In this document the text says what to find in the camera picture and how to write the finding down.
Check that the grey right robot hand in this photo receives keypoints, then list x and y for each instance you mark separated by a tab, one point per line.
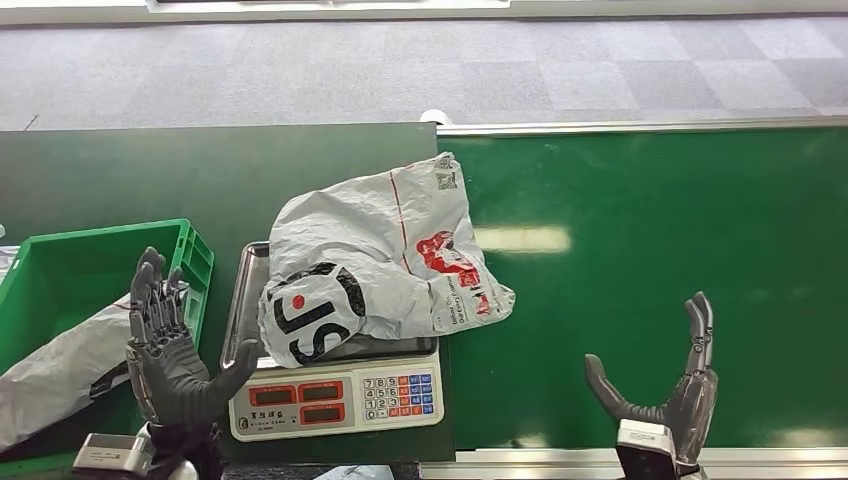
696	397

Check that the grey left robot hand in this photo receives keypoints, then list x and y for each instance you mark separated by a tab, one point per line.
169	371

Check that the grey courier bag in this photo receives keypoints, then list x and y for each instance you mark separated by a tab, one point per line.
371	252
60	371

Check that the green plastic basket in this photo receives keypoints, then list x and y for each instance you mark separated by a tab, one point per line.
86	265

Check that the pale item beside basket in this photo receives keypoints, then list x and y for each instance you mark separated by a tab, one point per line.
8	262

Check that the grey courier bag, long narrow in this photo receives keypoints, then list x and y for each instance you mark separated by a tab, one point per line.
60	371

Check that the white electronic scale, steel pan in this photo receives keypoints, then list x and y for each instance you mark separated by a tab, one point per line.
331	404

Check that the green conveyor belt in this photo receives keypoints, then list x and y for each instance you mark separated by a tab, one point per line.
662	232

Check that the pale crumpled plastic item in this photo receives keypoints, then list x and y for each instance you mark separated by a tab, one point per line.
354	474

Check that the white conveyor end roller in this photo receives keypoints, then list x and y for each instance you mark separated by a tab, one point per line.
436	117

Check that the white low ledge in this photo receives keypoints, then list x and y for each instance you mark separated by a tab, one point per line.
596	8

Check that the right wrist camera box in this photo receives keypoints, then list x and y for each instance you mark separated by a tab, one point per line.
646	450

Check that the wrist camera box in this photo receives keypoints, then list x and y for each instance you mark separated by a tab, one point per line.
646	450
109	454

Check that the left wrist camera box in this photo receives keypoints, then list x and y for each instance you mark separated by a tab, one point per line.
109	454

